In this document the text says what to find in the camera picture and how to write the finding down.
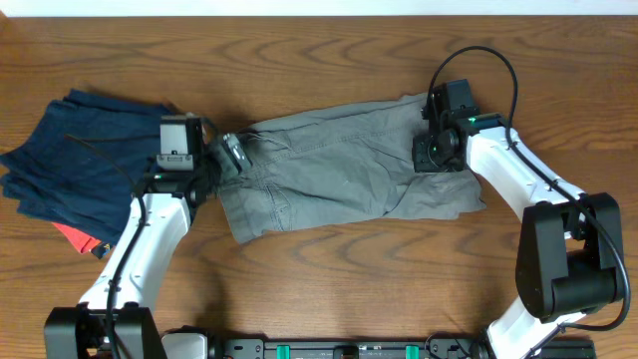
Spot grey shorts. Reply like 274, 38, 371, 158
219, 94, 484, 243

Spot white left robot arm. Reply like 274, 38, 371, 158
44, 134, 251, 358

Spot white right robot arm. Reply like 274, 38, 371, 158
412, 114, 631, 358

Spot black patterned garment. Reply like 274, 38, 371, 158
90, 242, 113, 259

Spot folded red garment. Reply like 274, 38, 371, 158
53, 222, 101, 254

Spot folded navy blue garment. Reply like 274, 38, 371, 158
1, 90, 171, 244

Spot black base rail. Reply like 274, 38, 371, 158
221, 337, 597, 359

